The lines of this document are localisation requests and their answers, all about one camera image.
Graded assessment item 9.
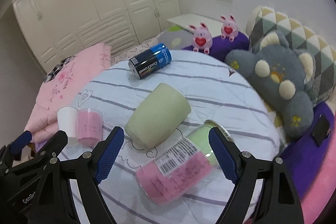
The white paper cup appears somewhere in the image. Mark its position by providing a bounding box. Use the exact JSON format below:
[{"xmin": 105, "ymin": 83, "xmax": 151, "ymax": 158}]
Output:
[{"xmin": 57, "ymin": 106, "xmax": 78, "ymax": 146}]

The pink clear plastic cup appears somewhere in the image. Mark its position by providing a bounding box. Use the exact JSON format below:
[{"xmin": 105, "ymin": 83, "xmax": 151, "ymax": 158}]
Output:
[{"xmin": 77, "ymin": 109, "xmax": 103, "ymax": 148}]

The green ceramic cup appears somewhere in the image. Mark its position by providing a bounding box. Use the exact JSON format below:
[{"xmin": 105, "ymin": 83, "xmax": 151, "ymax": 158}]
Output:
[{"xmin": 125, "ymin": 83, "xmax": 191, "ymax": 149}]

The folded pink quilt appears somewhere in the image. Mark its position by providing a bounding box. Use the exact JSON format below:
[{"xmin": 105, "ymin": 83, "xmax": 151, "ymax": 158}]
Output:
[{"xmin": 25, "ymin": 43, "xmax": 111, "ymax": 143}]

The striped white tablecloth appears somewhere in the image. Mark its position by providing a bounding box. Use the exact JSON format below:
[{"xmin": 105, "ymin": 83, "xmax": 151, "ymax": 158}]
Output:
[{"xmin": 71, "ymin": 51, "xmax": 280, "ymax": 223}]

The black white patterned cloth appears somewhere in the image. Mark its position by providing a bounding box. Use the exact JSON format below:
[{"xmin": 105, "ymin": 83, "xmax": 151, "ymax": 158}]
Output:
[{"xmin": 44, "ymin": 56, "xmax": 75, "ymax": 83}]

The black phone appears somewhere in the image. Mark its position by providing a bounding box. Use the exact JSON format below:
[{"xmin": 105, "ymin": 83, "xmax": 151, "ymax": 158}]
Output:
[{"xmin": 311, "ymin": 114, "xmax": 330, "ymax": 147}]

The heart pattern bedsheet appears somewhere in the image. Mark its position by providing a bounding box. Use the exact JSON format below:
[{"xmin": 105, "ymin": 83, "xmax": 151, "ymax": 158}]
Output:
[{"xmin": 110, "ymin": 39, "xmax": 158, "ymax": 65}]

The grey bear plush pillow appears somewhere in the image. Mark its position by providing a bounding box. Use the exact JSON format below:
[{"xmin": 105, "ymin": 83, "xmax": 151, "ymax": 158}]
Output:
[{"xmin": 225, "ymin": 31, "xmax": 315, "ymax": 138}]

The blue black can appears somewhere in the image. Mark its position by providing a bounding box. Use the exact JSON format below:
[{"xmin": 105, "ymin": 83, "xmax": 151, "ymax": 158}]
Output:
[{"xmin": 128, "ymin": 43, "xmax": 172, "ymax": 80}]

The cream white wardrobe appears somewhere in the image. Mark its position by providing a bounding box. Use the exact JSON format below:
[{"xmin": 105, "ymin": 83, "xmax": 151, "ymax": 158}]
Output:
[{"xmin": 12, "ymin": 0, "xmax": 180, "ymax": 71}]

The purple cushion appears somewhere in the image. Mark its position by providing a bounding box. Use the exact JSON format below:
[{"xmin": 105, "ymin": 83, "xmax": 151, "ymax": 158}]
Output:
[{"xmin": 182, "ymin": 31, "xmax": 250, "ymax": 63}]

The left pink plush pig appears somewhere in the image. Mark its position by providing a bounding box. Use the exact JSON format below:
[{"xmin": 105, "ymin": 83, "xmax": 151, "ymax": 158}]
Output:
[{"xmin": 189, "ymin": 23, "xmax": 213, "ymax": 55}]

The pink plush pig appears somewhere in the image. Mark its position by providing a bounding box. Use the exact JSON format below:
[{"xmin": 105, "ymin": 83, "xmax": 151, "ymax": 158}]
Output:
[
  {"xmin": 189, "ymin": 23, "xmax": 213, "ymax": 55},
  {"xmin": 220, "ymin": 15, "xmax": 239, "ymax": 42}
]

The right pink plush pig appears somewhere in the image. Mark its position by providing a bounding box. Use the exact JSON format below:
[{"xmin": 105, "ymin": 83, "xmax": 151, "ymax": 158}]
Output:
[{"xmin": 220, "ymin": 15, "xmax": 239, "ymax": 42}]

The triangle pattern cushion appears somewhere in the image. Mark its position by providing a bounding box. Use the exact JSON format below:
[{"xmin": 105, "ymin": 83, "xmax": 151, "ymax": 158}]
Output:
[{"xmin": 245, "ymin": 6, "xmax": 335, "ymax": 105}]

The white low table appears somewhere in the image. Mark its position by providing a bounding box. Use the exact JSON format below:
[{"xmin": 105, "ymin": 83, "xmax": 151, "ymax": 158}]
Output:
[{"xmin": 167, "ymin": 14, "xmax": 223, "ymax": 37}]

